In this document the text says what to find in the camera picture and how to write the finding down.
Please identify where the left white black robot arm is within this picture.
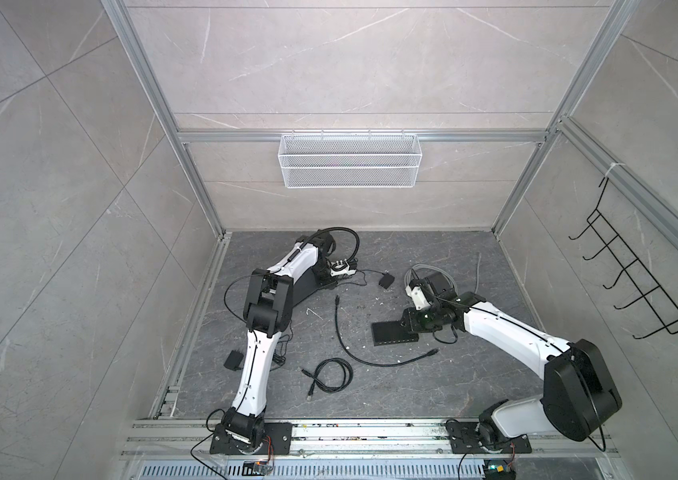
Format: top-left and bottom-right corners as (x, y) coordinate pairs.
(222, 227), (360, 447)

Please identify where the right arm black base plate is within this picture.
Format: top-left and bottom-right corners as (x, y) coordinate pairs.
(444, 419), (532, 454)

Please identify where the ribbed black network switch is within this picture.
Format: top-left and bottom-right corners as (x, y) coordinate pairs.
(371, 321), (419, 346)

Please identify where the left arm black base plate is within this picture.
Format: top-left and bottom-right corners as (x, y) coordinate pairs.
(209, 422), (293, 455)

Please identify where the long black ethernet cable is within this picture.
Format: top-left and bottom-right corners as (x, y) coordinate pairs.
(334, 294), (440, 368)

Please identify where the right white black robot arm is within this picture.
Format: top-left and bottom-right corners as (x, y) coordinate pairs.
(401, 265), (623, 451)

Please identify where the flat dark grey network switch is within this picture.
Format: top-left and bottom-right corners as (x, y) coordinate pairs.
(293, 266), (333, 307)

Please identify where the white wire mesh basket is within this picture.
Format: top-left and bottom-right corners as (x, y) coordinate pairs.
(278, 133), (423, 189)

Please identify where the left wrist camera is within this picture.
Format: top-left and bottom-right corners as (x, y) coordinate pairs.
(328, 259), (357, 278)

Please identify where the coiled grey ethernet cable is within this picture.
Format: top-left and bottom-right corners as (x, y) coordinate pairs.
(403, 251), (484, 295)

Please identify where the coiled short black cable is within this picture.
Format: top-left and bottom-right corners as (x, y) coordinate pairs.
(301, 357), (355, 402)

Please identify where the black wire hook rack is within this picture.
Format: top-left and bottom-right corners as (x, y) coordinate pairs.
(568, 178), (678, 340)

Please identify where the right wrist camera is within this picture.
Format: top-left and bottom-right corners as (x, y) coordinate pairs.
(405, 286), (430, 311)

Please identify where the black power adapter with cable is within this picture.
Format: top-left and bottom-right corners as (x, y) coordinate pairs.
(339, 269), (395, 290)

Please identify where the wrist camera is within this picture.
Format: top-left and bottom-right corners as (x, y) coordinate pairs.
(328, 259), (357, 278)
(405, 286), (430, 311)

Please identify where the aluminium mounting rail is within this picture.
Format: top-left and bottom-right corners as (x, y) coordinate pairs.
(116, 418), (620, 460)

